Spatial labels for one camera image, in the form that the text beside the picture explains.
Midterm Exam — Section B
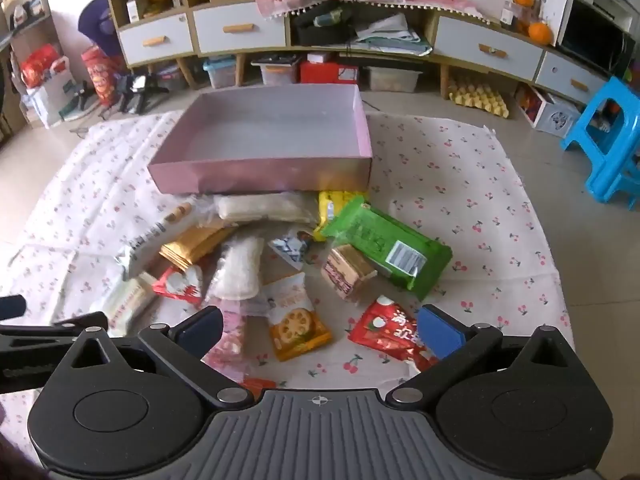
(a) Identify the clear bin black lid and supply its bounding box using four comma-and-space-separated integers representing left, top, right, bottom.
251, 55, 301, 87

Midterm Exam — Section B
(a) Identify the white printed box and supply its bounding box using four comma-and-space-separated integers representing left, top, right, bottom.
515, 82, 583, 136

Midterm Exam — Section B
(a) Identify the red white small packet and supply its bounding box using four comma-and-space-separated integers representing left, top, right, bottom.
151, 265, 205, 306

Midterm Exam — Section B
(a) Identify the brown wafer packet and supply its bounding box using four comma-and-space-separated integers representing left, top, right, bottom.
321, 244, 378, 303

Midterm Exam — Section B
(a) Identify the green black tool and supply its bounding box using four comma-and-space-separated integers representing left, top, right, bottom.
60, 87, 101, 121

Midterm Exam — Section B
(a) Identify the red gift bag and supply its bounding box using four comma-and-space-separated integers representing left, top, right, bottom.
20, 44, 68, 88

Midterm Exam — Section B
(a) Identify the silver egg roll packet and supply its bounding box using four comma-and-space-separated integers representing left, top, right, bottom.
114, 200, 211, 281

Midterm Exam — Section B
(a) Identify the orange lotus root packet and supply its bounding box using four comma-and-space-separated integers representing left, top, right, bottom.
262, 272, 333, 362

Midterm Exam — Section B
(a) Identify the white cream snack packet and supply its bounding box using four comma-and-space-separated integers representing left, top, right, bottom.
100, 272, 158, 338

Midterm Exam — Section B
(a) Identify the red printed bag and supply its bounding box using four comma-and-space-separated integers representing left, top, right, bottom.
81, 46, 123, 107

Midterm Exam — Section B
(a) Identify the blue lid storage bin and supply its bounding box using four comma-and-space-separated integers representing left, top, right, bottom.
202, 56, 237, 88

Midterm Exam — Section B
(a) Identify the yellow snack packet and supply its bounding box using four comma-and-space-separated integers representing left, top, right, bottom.
314, 190, 368, 241

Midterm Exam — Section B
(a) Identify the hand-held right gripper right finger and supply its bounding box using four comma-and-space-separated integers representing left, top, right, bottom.
385, 304, 585, 407

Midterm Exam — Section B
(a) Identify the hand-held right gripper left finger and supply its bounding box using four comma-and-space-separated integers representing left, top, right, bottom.
54, 305, 257, 409

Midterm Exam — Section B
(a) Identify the white shopping bag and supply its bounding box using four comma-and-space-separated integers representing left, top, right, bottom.
25, 67, 78, 128

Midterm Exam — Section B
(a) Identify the white storage bin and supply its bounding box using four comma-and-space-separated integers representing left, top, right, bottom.
362, 65, 418, 93

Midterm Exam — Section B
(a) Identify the green snack packet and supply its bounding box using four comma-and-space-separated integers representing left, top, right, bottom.
320, 196, 453, 293

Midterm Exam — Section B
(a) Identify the cherry print cloth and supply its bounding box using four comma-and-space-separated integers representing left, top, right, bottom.
0, 109, 577, 466

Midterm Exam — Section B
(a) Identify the blue plastic stool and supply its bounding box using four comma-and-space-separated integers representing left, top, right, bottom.
560, 76, 640, 206

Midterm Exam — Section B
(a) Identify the gold snack packet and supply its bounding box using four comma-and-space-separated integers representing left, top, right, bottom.
159, 222, 236, 271

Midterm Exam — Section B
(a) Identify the pile of folded papers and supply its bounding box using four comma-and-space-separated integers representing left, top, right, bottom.
350, 12, 433, 56

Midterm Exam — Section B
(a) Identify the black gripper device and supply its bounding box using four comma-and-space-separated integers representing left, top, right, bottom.
115, 74, 168, 113

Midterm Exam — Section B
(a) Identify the wooden shelf rack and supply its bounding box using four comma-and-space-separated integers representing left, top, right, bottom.
0, 0, 56, 131

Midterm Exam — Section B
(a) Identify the clear rice cake packet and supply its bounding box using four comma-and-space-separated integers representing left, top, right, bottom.
212, 192, 321, 225
204, 236, 265, 313

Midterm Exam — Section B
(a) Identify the blue white small packet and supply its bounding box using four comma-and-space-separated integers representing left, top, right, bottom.
267, 230, 316, 271

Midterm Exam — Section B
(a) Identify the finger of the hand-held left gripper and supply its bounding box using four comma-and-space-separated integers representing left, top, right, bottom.
0, 295, 26, 320
0, 311, 110, 358

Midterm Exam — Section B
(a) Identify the yellow egg tray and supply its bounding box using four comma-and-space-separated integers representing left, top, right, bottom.
447, 80, 508, 118

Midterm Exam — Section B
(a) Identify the white printer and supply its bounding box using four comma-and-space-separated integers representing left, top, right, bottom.
592, 0, 640, 23

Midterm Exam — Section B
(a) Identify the black bag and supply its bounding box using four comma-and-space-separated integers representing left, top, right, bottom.
290, 2, 358, 46

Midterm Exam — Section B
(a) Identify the pink cardboard box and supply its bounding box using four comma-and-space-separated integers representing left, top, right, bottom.
147, 84, 373, 196

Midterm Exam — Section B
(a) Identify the white drawer wooden handle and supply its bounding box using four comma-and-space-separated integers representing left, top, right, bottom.
192, 2, 288, 56
535, 50, 608, 98
119, 12, 193, 66
434, 15, 543, 68

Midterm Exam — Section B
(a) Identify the white microwave oven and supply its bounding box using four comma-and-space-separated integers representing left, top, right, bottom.
555, 0, 636, 78

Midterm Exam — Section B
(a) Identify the red box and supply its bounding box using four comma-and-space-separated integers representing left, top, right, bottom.
300, 57, 358, 84

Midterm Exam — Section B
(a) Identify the purple hat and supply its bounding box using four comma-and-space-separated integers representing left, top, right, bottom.
77, 0, 123, 56

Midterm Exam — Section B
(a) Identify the red strawberry print packet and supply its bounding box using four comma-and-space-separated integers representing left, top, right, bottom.
347, 296, 441, 373

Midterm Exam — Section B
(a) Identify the pink nougat packet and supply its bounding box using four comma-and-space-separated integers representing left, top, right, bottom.
202, 300, 251, 386

